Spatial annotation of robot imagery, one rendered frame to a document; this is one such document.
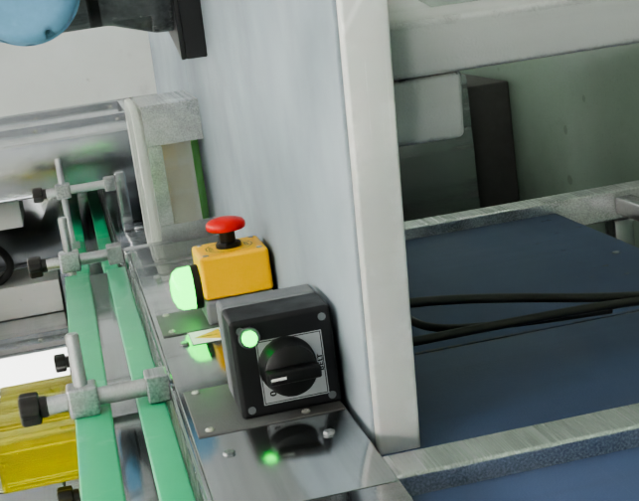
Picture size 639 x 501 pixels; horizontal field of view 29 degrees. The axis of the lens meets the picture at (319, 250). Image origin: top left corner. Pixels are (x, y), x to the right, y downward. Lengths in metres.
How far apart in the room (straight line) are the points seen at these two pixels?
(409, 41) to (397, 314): 0.19
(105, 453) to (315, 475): 0.22
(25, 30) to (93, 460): 0.55
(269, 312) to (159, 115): 0.78
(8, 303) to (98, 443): 1.67
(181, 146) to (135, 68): 3.57
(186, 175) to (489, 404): 0.82
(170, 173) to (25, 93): 3.57
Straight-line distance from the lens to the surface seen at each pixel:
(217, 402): 1.02
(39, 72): 5.26
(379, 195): 0.84
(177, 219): 1.73
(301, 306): 0.97
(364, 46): 0.81
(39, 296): 2.69
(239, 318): 0.96
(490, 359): 1.11
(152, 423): 1.06
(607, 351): 1.10
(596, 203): 1.67
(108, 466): 0.99
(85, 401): 1.10
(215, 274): 1.23
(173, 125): 1.71
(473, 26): 0.88
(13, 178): 2.52
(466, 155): 2.66
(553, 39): 0.90
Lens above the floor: 0.93
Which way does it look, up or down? 10 degrees down
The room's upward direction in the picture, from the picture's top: 100 degrees counter-clockwise
